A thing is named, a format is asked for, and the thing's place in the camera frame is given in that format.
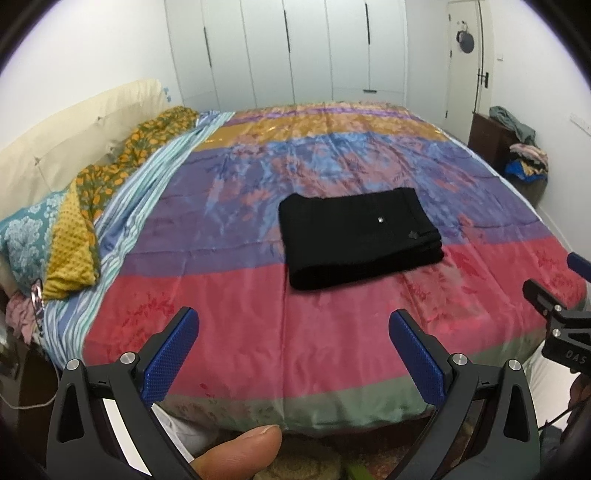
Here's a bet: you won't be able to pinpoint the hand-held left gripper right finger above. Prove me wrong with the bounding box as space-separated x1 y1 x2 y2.
389 308 542 480

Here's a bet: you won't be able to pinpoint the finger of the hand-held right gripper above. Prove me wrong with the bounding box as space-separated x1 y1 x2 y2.
568 252 591 278
523 279 567 320

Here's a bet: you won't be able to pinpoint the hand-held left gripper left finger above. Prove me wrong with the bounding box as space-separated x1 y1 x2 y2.
47 305 200 480

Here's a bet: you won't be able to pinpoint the black pants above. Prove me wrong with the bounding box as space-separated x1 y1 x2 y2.
278 188 445 291

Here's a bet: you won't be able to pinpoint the person's left hand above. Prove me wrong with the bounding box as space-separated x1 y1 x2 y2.
191 425 283 480

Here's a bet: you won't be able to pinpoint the pile of mixed clothes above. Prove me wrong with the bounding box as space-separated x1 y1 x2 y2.
504 142 550 181

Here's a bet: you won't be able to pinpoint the yellow textured pillow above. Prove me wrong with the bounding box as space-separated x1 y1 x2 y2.
44 187 100 301

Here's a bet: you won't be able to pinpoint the dark bedside table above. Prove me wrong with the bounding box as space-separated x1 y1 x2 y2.
0 342 61 425

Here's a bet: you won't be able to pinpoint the dark wooden cabinet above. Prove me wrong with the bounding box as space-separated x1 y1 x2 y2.
468 112 548 195

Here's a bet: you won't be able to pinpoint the pink crumpled clothes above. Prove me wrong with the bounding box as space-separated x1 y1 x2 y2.
4 293 44 344

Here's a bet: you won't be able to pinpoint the blue striped bed sheet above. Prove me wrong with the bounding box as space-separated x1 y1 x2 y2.
37 110 236 365

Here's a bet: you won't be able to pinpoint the teal patterned pillow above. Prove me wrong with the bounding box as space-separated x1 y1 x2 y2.
0 191 68 296

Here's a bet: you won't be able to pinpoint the white door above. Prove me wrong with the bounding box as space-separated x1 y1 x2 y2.
445 0 497 139

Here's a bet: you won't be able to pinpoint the cream padded headboard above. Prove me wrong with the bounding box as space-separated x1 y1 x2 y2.
0 78 174 217

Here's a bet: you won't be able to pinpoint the white wardrobe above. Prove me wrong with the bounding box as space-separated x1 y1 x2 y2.
164 0 409 112

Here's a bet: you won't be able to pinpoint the white cable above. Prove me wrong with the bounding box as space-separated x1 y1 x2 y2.
0 392 57 411

